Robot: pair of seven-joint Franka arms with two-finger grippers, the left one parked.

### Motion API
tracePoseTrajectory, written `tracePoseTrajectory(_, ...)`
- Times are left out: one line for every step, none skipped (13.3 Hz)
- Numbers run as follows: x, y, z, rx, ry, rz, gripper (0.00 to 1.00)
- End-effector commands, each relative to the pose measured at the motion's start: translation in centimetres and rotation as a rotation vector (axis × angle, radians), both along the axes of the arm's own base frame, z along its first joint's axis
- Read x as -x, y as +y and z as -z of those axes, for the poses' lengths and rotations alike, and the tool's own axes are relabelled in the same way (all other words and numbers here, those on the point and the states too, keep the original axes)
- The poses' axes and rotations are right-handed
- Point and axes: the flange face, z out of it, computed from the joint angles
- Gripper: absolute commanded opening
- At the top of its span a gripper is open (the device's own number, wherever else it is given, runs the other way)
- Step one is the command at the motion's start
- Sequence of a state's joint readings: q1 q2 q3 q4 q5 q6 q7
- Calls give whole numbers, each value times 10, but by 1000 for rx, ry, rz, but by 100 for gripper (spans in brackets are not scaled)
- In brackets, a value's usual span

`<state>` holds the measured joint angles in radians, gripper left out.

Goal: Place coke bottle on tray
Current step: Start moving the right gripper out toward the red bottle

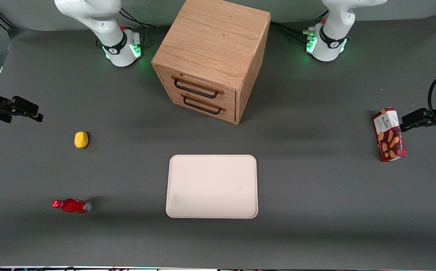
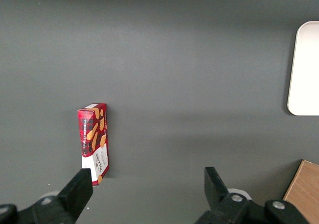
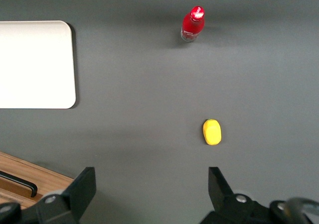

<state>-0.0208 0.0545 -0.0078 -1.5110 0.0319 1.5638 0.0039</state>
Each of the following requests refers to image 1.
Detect beige rectangular tray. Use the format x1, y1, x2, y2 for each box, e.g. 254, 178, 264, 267
165, 154, 259, 219

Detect wooden drawer front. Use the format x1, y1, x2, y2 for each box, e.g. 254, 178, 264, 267
164, 87, 237, 124
155, 66, 237, 108

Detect red shortbread cookie box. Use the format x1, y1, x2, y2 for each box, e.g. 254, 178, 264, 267
372, 107, 408, 163

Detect black frame rail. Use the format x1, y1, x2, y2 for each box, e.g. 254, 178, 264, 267
0, 6, 15, 30

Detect black metal drawer handle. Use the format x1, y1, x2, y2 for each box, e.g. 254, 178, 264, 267
171, 75, 225, 99
181, 94, 227, 115

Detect wooden drawer cabinet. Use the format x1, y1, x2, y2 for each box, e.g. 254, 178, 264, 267
151, 0, 271, 125

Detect red coke bottle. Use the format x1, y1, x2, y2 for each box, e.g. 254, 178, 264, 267
51, 198, 92, 214

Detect yellow toy lemon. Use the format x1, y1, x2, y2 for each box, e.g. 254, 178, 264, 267
74, 131, 89, 149

